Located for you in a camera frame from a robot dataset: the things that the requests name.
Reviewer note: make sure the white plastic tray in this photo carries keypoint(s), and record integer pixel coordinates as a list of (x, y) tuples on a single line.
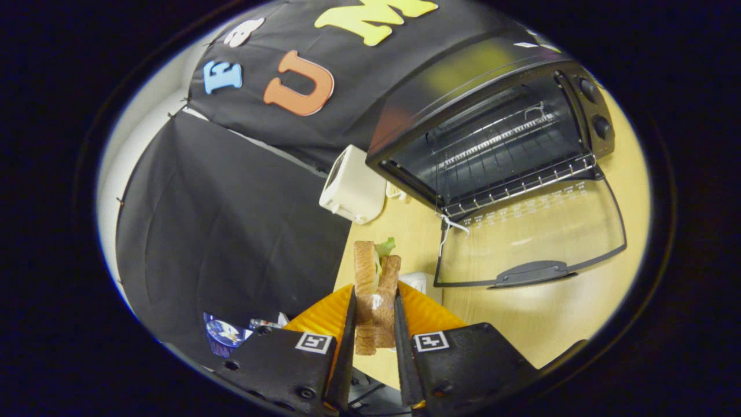
[(419, 284)]

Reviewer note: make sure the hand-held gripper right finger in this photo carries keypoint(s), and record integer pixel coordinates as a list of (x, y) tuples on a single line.
[(405, 365)]

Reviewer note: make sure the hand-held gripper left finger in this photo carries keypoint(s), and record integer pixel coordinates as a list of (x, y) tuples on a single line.
[(345, 359)]

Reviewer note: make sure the white pop-up toaster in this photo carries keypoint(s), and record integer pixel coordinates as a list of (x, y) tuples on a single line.
[(353, 185)]

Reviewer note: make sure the blue shiny packet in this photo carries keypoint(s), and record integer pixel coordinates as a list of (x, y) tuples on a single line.
[(223, 335)]

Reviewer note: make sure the black toaster oven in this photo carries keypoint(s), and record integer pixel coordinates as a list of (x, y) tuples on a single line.
[(498, 116)]

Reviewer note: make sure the toasted sandwich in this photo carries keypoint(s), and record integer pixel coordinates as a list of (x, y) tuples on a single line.
[(376, 289)]

